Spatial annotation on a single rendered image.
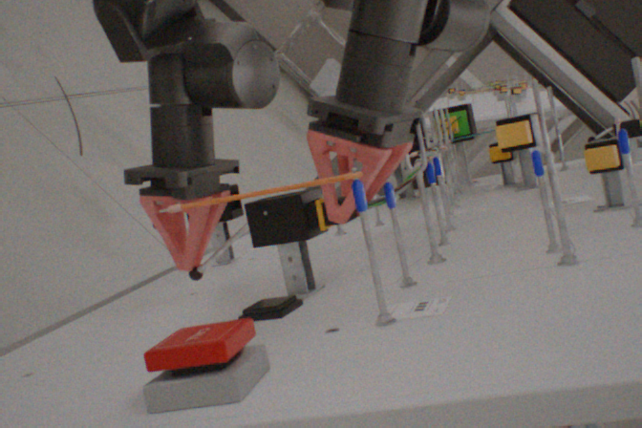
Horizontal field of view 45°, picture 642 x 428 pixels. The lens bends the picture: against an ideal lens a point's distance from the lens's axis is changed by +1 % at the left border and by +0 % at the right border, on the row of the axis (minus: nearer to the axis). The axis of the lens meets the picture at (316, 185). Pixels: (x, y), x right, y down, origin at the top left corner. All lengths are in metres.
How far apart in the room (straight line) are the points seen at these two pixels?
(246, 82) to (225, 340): 0.27
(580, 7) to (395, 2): 1.08
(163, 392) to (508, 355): 0.19
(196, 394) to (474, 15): 0.39
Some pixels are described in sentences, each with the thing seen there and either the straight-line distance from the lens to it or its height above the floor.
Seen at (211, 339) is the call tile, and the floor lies 1.13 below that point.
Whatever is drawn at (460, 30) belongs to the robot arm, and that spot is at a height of 1.35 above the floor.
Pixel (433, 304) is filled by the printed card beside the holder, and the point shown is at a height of 1.19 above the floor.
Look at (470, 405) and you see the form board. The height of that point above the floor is 1.22.
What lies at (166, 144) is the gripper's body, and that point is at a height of 1.11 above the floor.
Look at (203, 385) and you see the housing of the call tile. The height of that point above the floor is 1.11.
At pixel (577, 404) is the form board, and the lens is 0.38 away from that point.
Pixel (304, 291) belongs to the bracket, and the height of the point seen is 1.10.
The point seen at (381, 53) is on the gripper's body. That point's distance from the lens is 0.61.
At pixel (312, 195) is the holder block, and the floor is 1.16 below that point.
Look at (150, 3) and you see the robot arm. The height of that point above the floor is 1.20.
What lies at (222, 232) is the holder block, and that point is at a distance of 1.02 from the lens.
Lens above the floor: 1.33
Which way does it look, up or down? 14 degrees down
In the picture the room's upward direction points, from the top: 43 degrees clockwise
